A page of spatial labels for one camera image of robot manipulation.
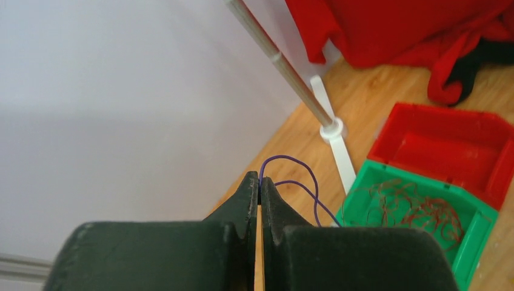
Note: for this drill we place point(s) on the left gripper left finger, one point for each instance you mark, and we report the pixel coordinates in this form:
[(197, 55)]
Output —
[(216, 253)]

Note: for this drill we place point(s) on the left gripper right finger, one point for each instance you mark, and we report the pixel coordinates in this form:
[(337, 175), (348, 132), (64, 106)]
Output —
[(300, 256)]

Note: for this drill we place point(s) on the red shirt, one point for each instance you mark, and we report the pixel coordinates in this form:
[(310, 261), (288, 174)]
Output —
[(430, 34)]

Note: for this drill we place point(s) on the red plastic bin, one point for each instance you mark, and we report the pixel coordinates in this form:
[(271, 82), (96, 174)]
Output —
[(469, 149)]

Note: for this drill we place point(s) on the aluminium frame rail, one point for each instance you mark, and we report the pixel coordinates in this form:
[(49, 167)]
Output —
[(22, 268)]

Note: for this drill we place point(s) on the black shirt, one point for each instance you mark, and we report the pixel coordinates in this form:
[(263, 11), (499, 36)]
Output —
[(466, 68)]

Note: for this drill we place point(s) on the metal clothes rack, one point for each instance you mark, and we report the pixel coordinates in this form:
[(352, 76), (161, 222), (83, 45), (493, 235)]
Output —
[(333, 130)]

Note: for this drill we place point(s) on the green plastic bin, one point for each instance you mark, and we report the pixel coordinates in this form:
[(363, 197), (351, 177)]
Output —
[(384, 196)]

